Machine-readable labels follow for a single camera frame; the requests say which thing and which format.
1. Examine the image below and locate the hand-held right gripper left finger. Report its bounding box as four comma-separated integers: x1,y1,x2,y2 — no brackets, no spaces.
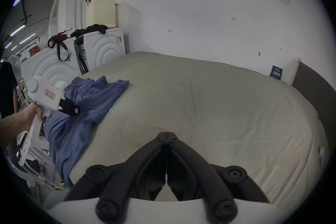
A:
64,132,167,222

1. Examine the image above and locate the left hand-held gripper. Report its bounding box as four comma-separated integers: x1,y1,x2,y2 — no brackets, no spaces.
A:
16,76,81,167

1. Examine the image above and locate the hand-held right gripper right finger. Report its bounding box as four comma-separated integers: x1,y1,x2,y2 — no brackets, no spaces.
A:
167,132,270,222

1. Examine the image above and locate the blue shirt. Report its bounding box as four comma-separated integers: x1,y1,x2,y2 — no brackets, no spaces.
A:
45,76,130,188

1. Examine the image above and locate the person's left hand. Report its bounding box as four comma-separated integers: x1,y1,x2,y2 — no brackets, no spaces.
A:
14,104,45,138

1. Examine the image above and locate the white washing machine with bag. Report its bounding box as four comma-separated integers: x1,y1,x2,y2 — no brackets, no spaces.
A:
20,30,82,103

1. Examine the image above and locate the white standing fan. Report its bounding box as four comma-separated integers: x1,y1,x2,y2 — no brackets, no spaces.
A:
7,55,23,106

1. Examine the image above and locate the person's body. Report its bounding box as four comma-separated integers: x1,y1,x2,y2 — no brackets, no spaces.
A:
0,44,18,119

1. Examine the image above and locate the bed with beige sheet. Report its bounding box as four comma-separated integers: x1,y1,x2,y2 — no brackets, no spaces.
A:
43,51,329,209

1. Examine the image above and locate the white washing machine with basket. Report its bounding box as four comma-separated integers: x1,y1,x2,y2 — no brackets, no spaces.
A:
69,0,127,73

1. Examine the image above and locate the dark blue card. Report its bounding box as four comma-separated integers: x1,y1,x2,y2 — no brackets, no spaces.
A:
270,65,284,79

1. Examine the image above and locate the dark brown padded headboard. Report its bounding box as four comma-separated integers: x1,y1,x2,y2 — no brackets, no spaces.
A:
289,58,336,156

